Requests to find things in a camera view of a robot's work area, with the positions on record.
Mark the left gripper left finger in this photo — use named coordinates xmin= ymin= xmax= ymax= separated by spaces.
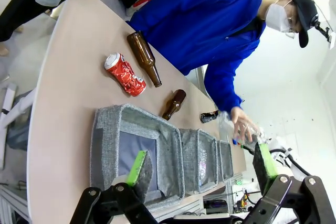
xmin=69 ymin=150 xmax=158 ymax=224

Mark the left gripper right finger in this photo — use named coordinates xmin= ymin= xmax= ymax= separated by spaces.
xmin=243 ymin=141 xmax=336 ymax=224

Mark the clear plastic bottle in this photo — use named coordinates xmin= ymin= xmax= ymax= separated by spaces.
xmin=217 ymin=111 xmax=266 ymax=152

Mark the brown glass bottle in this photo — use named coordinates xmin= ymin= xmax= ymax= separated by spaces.
xmin=127 ymin=31 xmax=162 ymax=88
xmin=162 ymin=89 xmax=187 ymax=121

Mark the crushed black Pepsi can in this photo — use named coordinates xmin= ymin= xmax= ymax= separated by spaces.
xmin=200 ymin=110 xmax=220 ymax=124

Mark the crushed red soda can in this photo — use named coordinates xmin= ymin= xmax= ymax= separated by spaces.
xmin=104 ymin=52 xmax=147 ymax=97

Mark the blue sleeved left forearm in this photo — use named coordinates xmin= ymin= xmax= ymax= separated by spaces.
xmin=204 ymin=60 xmax=244 ymax=112

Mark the grey fabric bottle basket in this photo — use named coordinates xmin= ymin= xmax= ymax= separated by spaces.
xmin=90 ymin=103 xmax=185 ymax=212

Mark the grey fabric can basket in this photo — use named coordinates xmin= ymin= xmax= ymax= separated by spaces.
xmin=216 ymin=140 xmax=234 ymax=183

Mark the grey fabric plastic basket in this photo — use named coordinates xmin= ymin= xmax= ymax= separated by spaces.
xmin=179 ymin=128 xmax=219 ymax=195

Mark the person left hand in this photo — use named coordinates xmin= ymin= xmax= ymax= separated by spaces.
xmin=230 ymin=106 xmax=261 ymax=143

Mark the plastic bottle with pink label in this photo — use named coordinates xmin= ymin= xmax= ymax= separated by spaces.
xmin=198 ymin=150 xmax=212 ymax=184

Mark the white face mask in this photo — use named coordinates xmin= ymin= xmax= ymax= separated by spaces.
xmin=264 ymin=0 xmax=293 ymax=33

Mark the person in blue jacket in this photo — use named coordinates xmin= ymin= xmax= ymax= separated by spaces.
xmin=125 ymin=0 xmax=320 ymax=112

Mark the black baseball cap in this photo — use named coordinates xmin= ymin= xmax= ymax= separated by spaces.
xmin=290 ymin=0 xmax=319 ymax=48

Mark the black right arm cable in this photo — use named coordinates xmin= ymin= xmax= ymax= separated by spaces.
xmin=270 ymin=148 xmax=312 ymax=177

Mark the white stand frame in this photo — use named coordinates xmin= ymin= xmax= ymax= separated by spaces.
xmin=0 ymin=82 xmax=36 ymax=170

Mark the head mounted camera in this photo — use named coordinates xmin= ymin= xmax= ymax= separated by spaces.
xmin=311 ymin=14 xmax=336 ymax=49

